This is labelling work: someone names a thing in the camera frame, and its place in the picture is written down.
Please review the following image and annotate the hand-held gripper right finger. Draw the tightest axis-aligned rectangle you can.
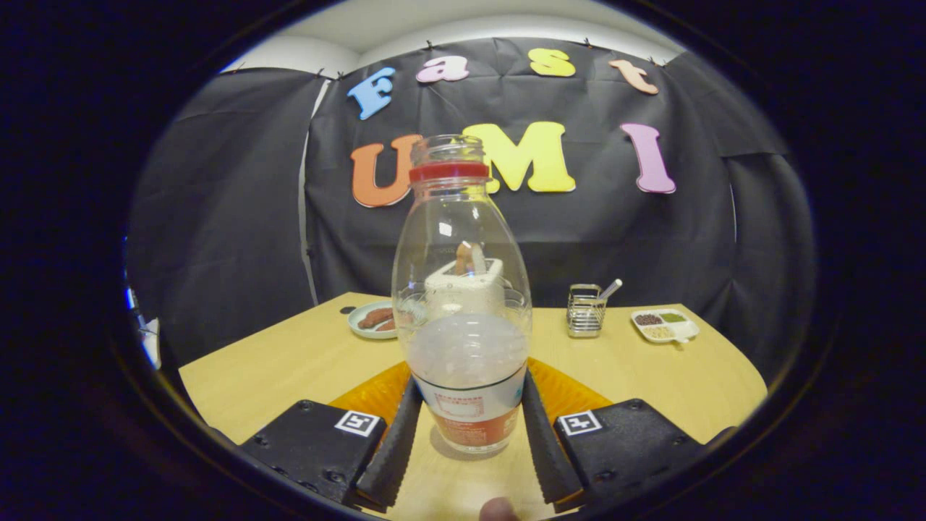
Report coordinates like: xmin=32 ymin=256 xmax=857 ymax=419
xmin=522 ymin=358 xmax=735 ymax=507

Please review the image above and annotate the wooden table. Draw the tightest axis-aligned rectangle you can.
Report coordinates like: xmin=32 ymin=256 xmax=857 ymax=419
xmin=179 ymin=292 xmax=769 ymax=521

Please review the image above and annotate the white toaster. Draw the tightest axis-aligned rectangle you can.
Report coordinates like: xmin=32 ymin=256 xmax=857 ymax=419
xmin=423 ymin=257 xmax=505 ymax=315

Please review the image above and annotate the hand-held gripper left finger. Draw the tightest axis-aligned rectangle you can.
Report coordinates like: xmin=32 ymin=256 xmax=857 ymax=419
xmin=239 ymin=362 xmax=424 ymax=511

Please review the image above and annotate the black backdrop cloth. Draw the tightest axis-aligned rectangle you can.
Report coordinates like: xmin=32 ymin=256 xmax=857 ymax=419
xmin=124 ymin=36 xmax=818 ymax=377

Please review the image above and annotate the pale green plate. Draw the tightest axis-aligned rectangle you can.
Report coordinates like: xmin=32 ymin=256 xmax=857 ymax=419
xmin=347 ymin=300 xmax=406 ymax=340

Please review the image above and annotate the toasted bread slice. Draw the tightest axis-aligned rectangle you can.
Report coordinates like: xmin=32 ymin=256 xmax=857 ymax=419
xmin=454 ymin=241 xmax=487 ymax=276

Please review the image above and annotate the clear plastic juice bottle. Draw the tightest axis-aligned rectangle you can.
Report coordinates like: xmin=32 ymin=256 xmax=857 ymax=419
xmin=391 ymin=134 xmax=533 ymax=455

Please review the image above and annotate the white divided condiment dish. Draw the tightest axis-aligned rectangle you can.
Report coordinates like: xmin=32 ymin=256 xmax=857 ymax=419
xmin=631 ymin=309 xmax=700 ymax=344

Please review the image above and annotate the metal wire basket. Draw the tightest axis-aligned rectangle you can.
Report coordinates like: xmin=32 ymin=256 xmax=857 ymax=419
xmin=566 ymin=284 xmax=607 ymax=339

